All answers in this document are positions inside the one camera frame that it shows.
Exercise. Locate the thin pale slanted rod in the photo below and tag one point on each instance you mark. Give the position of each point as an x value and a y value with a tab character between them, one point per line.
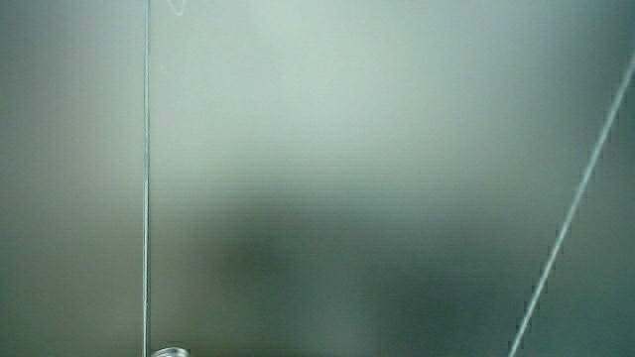
570	208

